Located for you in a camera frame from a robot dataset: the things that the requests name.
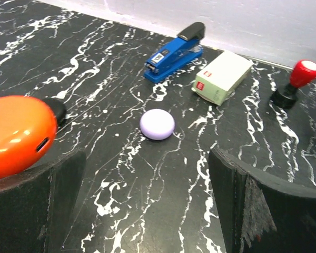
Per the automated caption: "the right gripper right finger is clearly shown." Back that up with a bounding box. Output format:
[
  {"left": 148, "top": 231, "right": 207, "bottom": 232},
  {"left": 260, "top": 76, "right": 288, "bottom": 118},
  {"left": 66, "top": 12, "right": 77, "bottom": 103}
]
[{"left": 208, "top": 148, "right": 316, "bottom": 252}]

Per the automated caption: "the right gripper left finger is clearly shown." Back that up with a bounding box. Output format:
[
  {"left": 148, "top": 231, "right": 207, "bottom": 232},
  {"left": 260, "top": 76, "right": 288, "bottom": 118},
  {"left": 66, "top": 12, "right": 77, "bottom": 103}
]
[{"left": 0, "top": 149, "right": 86, "bottom": 252}]

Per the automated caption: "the black earbud charging case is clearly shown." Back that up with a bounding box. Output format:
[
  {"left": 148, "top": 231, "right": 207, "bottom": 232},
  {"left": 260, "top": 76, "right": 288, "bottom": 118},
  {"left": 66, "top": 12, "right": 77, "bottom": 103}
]
[{"left": 42, "top": 98, "right": 67, "bottom": 128}]

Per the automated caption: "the white and green box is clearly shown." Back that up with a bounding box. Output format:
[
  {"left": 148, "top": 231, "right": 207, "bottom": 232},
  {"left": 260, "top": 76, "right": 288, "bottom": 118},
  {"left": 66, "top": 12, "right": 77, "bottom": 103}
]
[{"left": 192, "top": 51, "right": 253, "bottom": 105}]

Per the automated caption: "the red button device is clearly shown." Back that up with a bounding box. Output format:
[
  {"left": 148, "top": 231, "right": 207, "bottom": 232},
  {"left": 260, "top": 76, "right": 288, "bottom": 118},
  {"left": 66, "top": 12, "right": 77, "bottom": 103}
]
[{"left": 270, "top": 59, "right": 316, "bottom": 109}]

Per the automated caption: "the blue stapler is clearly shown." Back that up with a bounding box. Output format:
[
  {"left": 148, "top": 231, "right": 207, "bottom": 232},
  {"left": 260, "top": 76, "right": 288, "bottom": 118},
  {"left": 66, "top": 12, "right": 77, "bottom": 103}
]
[{"left": 144, "top": 22, "right": 205, "bottom": 83}]

